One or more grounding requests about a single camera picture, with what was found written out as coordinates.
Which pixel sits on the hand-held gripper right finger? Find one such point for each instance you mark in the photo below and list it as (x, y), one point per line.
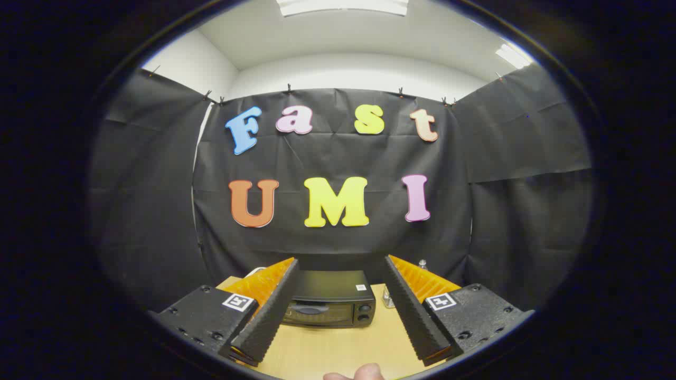
(414, 316)

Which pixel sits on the clear ribbed glass cup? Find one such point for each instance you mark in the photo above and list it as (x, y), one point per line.
(388, 300)

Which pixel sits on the black toaster oven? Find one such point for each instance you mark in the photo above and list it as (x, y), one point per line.
(332, 287)

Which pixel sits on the small ceiling light panel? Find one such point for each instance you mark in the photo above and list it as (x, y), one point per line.
(513, 56)

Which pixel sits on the white slot toaster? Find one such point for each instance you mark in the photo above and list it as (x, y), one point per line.
(256, 271)

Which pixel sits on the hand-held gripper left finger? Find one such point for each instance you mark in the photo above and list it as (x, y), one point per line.
(269, 316)

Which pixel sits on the large ceiling light panel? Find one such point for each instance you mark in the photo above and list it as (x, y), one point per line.
(343, 6)

